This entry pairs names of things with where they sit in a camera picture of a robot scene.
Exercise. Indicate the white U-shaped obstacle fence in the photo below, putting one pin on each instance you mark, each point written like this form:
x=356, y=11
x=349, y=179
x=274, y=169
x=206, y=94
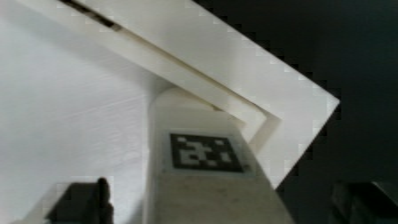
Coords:
x=183, y=29

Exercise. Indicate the white square table top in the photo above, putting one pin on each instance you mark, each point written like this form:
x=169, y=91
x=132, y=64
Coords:
x=82, y=76

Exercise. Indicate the white table leg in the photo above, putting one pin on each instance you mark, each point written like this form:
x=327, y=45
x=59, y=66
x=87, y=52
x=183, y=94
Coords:
x=208, y=188

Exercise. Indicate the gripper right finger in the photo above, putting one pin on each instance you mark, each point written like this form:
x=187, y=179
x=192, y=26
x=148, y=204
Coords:
x=363, y=203

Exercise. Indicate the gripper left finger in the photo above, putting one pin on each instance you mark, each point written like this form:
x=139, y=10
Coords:
x=84, y=206

